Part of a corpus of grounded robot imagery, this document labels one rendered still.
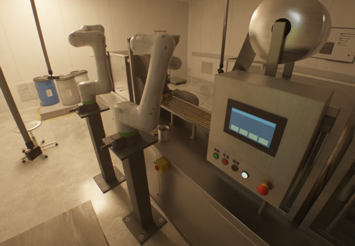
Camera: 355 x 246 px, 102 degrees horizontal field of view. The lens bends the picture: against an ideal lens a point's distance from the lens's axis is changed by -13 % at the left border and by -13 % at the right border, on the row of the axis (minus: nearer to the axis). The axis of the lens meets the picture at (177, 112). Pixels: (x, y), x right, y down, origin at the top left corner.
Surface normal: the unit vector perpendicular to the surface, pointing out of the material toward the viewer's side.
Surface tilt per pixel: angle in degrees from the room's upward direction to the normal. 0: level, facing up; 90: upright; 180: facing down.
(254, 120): 90
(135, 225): 0
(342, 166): 90
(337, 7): 90
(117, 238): 0
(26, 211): 0
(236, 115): 90
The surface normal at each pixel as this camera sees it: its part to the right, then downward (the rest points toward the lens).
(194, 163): 0.00, -0.90
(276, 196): -0.78, 0.27
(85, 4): 0.63, 0.34
